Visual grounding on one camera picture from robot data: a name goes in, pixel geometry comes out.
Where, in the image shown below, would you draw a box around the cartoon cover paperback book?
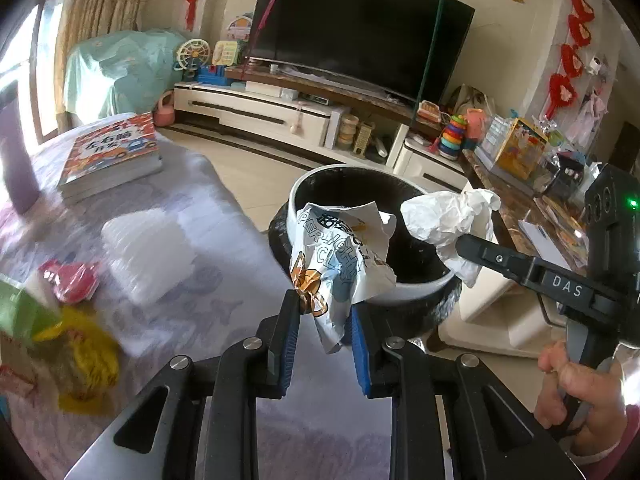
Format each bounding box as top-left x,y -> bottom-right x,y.
57,112 -> 163,192

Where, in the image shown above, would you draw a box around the beige snack packet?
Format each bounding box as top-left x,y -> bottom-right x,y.
0,332 -> 37,397

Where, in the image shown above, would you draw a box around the yellow snack wrapper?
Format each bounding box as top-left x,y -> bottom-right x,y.
57,307 -> 121,416

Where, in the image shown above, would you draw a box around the thick paperback book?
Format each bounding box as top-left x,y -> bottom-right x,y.
60,157 -> 164,206

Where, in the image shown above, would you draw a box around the stack of cream bowls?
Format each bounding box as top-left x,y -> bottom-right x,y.
340,114 -> 360,148

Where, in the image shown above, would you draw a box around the rainbow ring stacker toy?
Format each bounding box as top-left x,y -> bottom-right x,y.
439,114 -> 466,158

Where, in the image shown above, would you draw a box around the yellow toy phone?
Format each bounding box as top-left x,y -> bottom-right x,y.
212,40 -> 240,67

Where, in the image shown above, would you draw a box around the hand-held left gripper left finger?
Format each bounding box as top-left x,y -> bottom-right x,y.
65,290 -> 302,480

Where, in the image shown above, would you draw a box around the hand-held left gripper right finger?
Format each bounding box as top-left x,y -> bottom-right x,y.
350,304 -> 581,480

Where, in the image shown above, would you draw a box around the beige patterned curtain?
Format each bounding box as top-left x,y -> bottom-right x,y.
52,0 -> 151,131

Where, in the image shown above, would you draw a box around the red snack wrapper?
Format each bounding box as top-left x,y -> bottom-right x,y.
39,259 -> 101,303

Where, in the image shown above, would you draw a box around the yellow toy box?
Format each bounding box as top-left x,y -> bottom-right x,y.
495,119 -> 548,181

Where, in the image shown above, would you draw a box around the person's right hand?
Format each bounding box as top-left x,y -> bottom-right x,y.
534,340 -> 632,461

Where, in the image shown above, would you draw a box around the white bin with black liner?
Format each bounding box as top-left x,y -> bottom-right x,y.
268,164 -> 463,348

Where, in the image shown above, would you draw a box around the black flat television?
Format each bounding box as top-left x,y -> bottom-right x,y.
246,0 -> 475,103

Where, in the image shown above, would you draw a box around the green tissue packet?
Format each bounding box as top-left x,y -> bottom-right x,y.
0,280 -> 63,345

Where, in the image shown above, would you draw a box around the wooden grater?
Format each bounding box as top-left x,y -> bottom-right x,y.
354,122 -> 376,157

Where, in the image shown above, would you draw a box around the purple drinking bottle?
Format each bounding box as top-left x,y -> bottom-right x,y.
0,102 -> 40,213

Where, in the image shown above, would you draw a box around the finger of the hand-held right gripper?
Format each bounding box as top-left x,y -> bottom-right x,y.
455,233 -> 547,287

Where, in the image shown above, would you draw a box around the house shaped picture card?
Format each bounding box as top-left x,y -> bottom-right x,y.
222,12 -> 253,43

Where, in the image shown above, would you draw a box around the pink stick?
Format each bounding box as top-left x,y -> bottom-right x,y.
240,0 -> 293,86

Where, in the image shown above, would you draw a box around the white tissue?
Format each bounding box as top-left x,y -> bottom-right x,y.
400,188 -> 502,288

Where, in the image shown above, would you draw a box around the white printed plastic bag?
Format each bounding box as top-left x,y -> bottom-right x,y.
289,201 -> 398,356

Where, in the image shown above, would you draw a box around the blue toy block set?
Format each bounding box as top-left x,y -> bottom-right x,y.
195,65 -> 231,87

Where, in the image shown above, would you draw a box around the teal dust cover cloth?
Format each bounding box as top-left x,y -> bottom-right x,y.
64,30 -> 191,116

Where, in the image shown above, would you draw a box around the white television cabinet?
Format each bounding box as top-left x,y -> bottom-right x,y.
172,67 -> 466,186

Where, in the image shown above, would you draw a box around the marble side counter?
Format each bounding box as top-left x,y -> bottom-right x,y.
460,147 -> 601,281

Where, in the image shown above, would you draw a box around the red paper wall ornaments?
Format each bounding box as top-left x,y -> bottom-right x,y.
547,0 -> 593,118

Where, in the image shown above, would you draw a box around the clear plastic packaging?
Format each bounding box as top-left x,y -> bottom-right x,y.
101,207 -> 198,306

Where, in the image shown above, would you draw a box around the white notepad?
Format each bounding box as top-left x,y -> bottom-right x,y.
517,217 -> 571,271

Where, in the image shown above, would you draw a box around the green stick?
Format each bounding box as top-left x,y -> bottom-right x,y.
407,0 -> 446,141

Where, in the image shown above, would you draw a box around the ferris wheel toy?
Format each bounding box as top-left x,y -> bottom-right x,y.
174,40 -> 212,81

